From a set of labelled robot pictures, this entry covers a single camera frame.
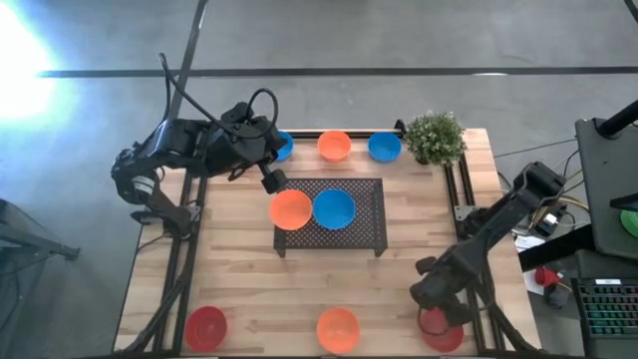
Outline dark grey pouch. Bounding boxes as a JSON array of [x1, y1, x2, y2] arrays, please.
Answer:
[[542, 286, 572, 310]]

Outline white paper sheet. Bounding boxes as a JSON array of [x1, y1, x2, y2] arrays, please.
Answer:
[[512, 232, 547, 253]]

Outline laptop with backlit keyboard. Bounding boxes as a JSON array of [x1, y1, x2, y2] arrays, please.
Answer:
[[570, 276, 638, 359]]

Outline red plastic object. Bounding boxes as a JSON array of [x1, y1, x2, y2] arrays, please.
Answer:
[[533, 266, 562, 289]]

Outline black diagonal frame brace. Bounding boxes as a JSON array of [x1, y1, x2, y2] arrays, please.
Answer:
[[119, 271, 193, 356], [480, 286, 534, 356]]

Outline dark grey side table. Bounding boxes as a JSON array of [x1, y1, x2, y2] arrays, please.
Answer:
[[574, 117, 638, 261]]

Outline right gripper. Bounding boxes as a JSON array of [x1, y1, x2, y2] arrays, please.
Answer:
[[409, 251, 482, 326]]

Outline black aluminium frame rail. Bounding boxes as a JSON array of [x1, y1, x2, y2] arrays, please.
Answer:
[[442, 164, 487, 355], [283, 128, 406, 140], [171, 172, 209, 356], [458, 153, 507, 353], [149, 169, 195, 355]]

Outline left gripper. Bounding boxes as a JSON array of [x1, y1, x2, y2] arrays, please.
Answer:
[[208, 101, 289, 196]]

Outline black perforated metal rack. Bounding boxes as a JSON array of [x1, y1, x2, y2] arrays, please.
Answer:
[[272, 178, 389, 259]]

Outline black power adapter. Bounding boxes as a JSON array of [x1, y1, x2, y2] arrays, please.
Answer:
[[532, 201, 567, 238]]

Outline red plastic mini bowl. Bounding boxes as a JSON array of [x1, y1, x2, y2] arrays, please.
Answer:
[[183, 305, 229, 353], [420, 306, 466, 354]]

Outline green filament spool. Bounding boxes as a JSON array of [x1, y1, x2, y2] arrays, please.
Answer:
[[619, 207, 638, 239]]

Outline black camera cable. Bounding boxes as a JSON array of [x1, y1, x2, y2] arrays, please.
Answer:
[[245, 87, 279, 144]]

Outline green potted artificial plant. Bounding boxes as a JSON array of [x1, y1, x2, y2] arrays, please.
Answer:
[[403, 110, 469, 168]]

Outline blue plastic mini bowl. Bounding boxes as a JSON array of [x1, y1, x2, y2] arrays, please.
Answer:
[[312, 188, 358, 231], [367, 131, 404, 165], [275, 130, 296, 163]]

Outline dark grey stand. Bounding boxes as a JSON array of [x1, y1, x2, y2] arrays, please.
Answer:
[[0, 197, 82, 359]]

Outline black mounting plate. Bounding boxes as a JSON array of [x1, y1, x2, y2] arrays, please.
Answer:
[[130, 207, 168, 226]]

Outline orange plastic mini bowl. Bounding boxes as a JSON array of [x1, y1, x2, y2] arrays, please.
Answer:
[[316, 130, 353, 164], [315, 306, 362, 355], [268, 188, 314, 232]]

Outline black pole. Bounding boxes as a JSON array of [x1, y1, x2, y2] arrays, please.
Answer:
[[596, 98, 638, 140]]

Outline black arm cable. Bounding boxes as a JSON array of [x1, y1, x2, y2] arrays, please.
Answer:
[[158, 51, 238, 136]]

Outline black beam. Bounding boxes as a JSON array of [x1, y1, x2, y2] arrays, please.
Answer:
[[516, 223, 597, 273]]

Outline grey floor cable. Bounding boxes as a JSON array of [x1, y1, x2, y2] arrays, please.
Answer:
[[494, 137, 578, 160]]

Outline grey metal bracket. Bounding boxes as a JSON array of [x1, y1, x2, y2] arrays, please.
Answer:
[[454, 203, 478, 223]]

